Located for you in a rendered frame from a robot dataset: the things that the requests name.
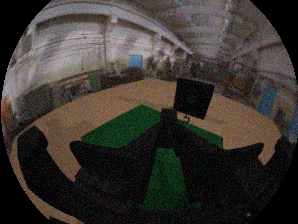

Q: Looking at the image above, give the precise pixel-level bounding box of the green circuit board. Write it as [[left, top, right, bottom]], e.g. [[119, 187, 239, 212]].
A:
[[81, 105, 223, 210]]

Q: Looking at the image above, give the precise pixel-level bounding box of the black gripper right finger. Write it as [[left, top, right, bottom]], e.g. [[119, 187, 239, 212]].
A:
[[176, 124, 265, 204]]

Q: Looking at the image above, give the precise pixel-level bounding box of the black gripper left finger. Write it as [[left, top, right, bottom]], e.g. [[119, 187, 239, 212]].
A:
[[69, 123, 160, 204]]

